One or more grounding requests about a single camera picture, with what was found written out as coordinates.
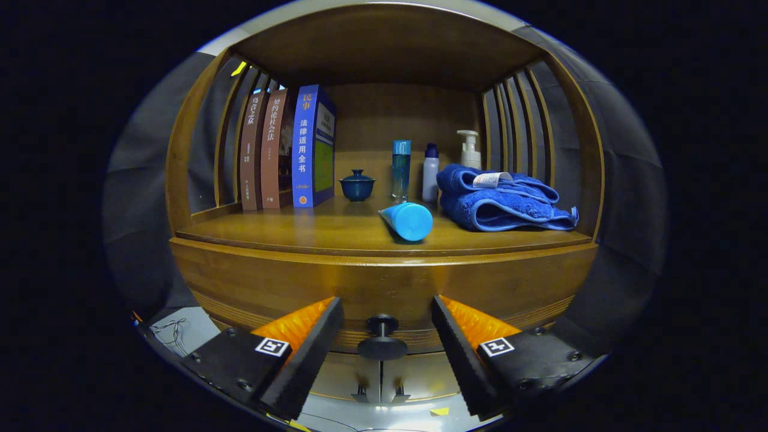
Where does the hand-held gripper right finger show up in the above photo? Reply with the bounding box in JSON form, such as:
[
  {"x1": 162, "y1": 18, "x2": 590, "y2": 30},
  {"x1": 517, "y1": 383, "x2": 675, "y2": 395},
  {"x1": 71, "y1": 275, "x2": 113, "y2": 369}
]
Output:
[{"x1": 431, "y1": 294, "x2": 595, "y2": 421}]

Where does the reddish brown book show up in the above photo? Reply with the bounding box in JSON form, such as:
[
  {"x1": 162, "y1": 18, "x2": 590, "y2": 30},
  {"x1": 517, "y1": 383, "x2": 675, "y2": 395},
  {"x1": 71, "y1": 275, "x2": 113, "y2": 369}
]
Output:
[{"x1": 261, "y1": 88, "x2": 295, "y2": 209}]

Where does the white pump bottle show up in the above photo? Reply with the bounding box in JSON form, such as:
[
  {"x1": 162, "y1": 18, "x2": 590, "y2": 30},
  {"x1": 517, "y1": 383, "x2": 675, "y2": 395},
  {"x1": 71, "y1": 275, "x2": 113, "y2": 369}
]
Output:
[{"x1": 457, "y1": 130, "x2": 482, "y2": 170}]

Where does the clear blue tall bottle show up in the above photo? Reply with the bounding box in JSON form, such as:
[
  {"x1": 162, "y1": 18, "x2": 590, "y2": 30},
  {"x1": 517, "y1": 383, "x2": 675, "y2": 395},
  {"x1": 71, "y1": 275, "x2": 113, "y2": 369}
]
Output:
[{"x1": 392, "y1": 140, "x2": 412, "y2": 202}]

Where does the dark brown book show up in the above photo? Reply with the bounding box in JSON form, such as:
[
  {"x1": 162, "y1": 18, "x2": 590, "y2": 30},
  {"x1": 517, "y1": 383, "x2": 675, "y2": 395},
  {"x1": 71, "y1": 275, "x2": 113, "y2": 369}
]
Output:
[{"x1": 240, "y1": 90, "x2": 269, "y2": 211}]

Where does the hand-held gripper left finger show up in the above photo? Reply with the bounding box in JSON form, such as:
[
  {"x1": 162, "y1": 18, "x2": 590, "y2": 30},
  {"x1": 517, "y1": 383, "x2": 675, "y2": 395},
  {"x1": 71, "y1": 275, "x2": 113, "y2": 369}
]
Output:
[{"x1": 180, "y1": 296, "x2": 344, "y2": 421}]

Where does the tangled thin wire bundle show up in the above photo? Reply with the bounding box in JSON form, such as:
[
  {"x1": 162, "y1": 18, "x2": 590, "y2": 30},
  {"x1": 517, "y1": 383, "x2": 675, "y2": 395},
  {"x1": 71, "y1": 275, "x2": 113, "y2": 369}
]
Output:
[{"x1": 150, "y1": 318, "x2": 190, "y2": 355}]

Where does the light blue cosmetic tube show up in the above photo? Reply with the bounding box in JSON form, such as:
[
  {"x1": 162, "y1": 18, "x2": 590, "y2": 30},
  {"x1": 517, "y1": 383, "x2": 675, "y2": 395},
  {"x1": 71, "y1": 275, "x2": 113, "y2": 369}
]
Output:
[{"x1": 378, "y1": 202, "x2": 434, "y2": 242}]

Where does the folded blue towel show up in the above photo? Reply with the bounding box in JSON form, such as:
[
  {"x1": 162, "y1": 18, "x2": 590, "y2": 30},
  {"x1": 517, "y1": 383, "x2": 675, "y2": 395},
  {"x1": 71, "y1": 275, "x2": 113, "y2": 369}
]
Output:
[{"x1": 436, "y1": 164, "x2": 580, "y2": 233}]

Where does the wooden cabinet door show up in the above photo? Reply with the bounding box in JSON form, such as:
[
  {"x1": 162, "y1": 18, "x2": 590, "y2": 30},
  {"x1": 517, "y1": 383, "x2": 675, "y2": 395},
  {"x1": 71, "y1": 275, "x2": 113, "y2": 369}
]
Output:
[
  {"x1": 382, "y1": 353, "x2": 463, "y2": 401},
  {"x1": 312, "y1": 353, "x2": 381, "y2": 403}
]

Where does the white bottle with blue cap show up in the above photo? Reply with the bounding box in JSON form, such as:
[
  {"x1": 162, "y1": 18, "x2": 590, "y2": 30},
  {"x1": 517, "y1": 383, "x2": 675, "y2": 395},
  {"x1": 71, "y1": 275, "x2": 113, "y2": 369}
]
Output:
[{"x1": 422, "y1": 143, "x2": 440, "y2": 203}]

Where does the wooden cabinet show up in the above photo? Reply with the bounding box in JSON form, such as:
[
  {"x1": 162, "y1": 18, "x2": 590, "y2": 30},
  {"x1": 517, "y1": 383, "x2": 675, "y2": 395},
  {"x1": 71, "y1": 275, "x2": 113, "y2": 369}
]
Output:
[{"x1": 165, "y1": 3, "x2": 605, "y2": 404}]

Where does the wooden drawer with black knob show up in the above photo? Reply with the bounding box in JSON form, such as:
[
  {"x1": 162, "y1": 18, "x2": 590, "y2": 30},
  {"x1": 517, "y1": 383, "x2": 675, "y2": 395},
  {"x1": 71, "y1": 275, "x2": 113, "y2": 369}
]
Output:
[{"x1": 170, "y1": 237, "x2": 599, "y2": 361}]

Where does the thick blue book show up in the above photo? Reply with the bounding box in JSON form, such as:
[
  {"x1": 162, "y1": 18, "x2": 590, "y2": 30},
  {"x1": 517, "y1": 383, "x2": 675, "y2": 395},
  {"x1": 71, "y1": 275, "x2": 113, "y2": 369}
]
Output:
[{"x1": 292, "y1": 84, "x2": 337, "y2": 209}]

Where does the dark blue lidded teacup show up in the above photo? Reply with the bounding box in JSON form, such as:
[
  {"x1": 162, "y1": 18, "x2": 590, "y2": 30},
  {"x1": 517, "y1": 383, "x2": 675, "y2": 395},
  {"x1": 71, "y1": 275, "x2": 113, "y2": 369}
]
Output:
[{"x1": 339, "y1": 169, "x2": 377, "y2": 202}]

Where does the wooden countertop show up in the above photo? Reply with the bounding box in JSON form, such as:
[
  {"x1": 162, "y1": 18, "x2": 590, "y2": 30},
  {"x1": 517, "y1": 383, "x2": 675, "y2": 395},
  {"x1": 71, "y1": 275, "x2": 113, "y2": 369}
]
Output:
[{"x1": 177, "y1": 195, "x2": 593, "y2": 257}]

